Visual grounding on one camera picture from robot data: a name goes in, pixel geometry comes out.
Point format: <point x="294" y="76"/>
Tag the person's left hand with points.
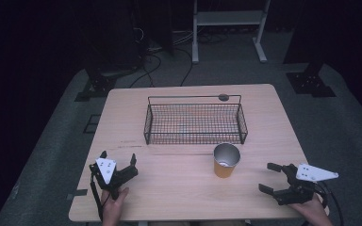
<point x="113" y="210"/>

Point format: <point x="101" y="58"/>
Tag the person's right hand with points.
<point x="314" y="212"/>

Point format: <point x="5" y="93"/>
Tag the black stand base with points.
<point x="99" y="86"/>
<point x="311" y="83"/>

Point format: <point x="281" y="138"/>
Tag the white metal stand frame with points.
<point x="229" y="18"/>

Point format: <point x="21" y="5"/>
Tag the dark round disc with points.
<point x="223" y="97"/>

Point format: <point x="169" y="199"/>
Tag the grey tape strip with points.
<point x="77" y="194"/>

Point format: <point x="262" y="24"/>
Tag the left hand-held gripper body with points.
<point x="106" y="171"/>

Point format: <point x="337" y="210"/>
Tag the black tape square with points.
<point x="91" y="124"/>

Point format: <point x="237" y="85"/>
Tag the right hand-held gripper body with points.
<point x="298" y="191"/>

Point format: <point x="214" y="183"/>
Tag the orange paper cup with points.
<point x="223" y="171"/>

